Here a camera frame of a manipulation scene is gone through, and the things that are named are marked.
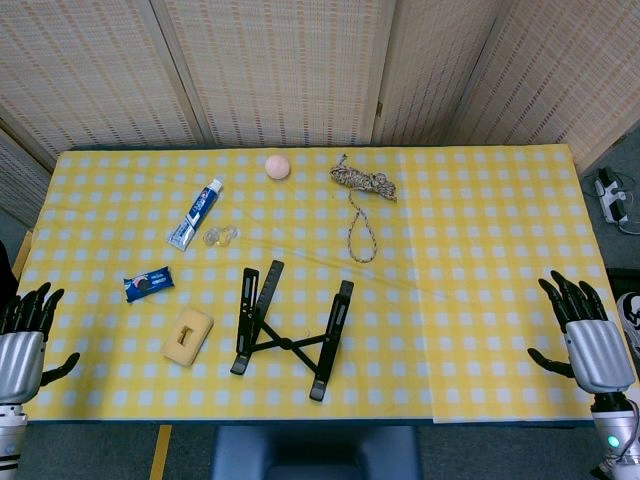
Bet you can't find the white black sneaker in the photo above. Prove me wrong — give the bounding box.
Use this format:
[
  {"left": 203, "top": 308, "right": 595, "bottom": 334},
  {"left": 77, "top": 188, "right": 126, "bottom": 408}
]
[{"left": 615, "top": 292, "right": 640, "bottom": 360}]

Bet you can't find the blue white toothpaste tube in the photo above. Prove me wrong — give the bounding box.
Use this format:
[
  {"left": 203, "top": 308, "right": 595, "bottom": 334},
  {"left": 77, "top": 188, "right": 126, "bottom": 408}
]
[{"left": 166, "top": 178, "right": 225, "bottom": 253}]

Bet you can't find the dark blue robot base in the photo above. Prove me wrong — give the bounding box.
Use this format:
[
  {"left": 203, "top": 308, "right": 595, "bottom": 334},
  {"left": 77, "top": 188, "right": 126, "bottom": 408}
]
[{"left": 212, "top": 424, "right": 424, "bottom": 480}]

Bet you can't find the bamboo folding screen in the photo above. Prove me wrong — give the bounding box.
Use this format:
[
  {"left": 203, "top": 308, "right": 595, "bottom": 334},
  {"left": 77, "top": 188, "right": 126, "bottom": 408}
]
[{"left": 0, "top": 0, "right": 640, "bottom": 216}]

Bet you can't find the blue cookie packet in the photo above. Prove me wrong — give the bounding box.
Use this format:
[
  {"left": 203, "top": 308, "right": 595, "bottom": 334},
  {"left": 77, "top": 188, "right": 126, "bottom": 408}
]
[{"left": 123, "top": 268, "right": 176, "bottom": 304}]

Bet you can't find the yellow sponge with cutout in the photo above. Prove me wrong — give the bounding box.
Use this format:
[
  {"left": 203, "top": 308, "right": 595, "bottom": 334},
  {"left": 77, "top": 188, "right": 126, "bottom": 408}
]
[{"left": 159, "top": 307, "right": 215, "bottom": 368}]

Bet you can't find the yellow checked tablecloth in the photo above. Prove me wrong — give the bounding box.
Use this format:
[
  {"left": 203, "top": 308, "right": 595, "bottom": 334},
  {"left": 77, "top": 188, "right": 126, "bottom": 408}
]
[{"left": 0, "top": 144, "right": 639, "bottom": 425}]

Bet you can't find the yellow floor tape strip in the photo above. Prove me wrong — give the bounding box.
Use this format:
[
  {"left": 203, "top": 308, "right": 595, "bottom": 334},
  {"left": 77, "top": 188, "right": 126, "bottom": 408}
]
[{"left": 149, "top": 424, "right": 174, "bottom": 480}]

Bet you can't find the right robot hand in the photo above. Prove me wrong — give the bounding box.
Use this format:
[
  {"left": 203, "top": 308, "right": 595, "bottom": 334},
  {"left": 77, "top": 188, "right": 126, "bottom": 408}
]
[{"left": 527, "top": 269, "right": 637, "bottom": 396}]

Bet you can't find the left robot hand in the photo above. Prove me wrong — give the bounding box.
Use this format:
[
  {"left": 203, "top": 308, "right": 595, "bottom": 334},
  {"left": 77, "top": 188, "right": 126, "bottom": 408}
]
[{"left": 0, "top": 282, "right": 81, "bottom": 406}]

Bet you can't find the clear plastic piece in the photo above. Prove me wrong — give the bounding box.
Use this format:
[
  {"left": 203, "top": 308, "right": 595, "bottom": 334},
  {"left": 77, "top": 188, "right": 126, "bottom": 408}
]
[{"left": 202, "top": 224, "right": 240, "bottom": 249}]

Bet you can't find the braided rope bundle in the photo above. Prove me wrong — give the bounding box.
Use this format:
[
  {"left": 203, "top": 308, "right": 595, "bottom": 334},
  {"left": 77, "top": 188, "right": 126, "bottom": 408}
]
[{"left": 328, "top": 153, "right": 399, "bottom": 264}]

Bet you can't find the black folding laptop stand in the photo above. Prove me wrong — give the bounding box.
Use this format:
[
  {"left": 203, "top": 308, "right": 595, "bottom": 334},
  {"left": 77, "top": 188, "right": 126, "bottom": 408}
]
[{"left": 229, "top": 259, "right": 355, "bottom": 402}]

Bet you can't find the power strip with cables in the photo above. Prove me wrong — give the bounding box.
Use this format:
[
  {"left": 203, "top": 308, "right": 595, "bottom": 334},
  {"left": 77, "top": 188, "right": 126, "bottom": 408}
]
[{"left": 593, "top": 167, "right": 636, "bottom": 234}]

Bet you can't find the pink ball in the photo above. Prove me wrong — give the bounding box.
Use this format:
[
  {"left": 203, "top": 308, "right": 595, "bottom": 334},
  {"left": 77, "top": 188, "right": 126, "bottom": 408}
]
[{"left": 265, "top": 154, "right": 292, "bottom": 180}]

